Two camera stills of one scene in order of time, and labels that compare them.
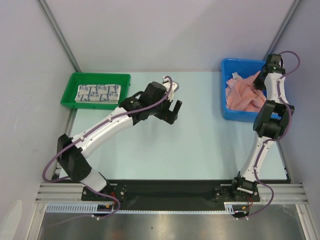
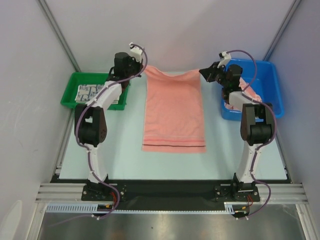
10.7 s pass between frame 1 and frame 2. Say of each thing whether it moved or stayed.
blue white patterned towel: stayed
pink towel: moved
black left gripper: moved
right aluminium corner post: stayed
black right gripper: moved
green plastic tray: stayed
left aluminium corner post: stayed
